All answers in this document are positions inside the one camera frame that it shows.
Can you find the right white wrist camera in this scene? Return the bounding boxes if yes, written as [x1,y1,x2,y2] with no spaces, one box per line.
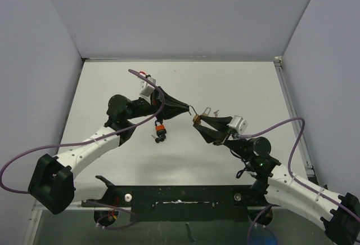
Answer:
[227,115,248,139]

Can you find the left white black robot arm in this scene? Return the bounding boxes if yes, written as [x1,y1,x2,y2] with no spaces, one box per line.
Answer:
[28,88,190,215]

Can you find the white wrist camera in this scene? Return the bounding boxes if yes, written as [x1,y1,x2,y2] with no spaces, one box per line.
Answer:
[227,115,248,139]
[139,72,156,104]

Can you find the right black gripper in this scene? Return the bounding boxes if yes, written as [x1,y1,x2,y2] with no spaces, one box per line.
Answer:
[195,115,253,162]

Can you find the black head keys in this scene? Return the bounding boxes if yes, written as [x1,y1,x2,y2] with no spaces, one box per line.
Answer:
[151,134,166,144]

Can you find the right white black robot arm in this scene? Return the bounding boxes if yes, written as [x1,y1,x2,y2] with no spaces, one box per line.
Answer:
[193,114,359,244]

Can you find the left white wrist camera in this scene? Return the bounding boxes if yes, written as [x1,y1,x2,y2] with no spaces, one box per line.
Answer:
[139,72,156,104]

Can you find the aluminium frame rail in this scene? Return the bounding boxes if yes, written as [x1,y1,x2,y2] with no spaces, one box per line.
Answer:
[273,56,318,185]

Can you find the orange black padlock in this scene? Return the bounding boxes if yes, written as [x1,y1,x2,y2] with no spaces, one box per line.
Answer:
[155,120,167,137]

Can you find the brass padlock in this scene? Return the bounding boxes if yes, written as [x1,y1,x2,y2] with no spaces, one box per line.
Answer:
[189,105,201,125]
[202,107,211,116]

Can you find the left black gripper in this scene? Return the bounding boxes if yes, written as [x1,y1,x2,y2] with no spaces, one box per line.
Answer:
[125,87,189,124]

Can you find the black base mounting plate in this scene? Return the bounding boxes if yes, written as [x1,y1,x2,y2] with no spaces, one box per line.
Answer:
[82,185,268,222]

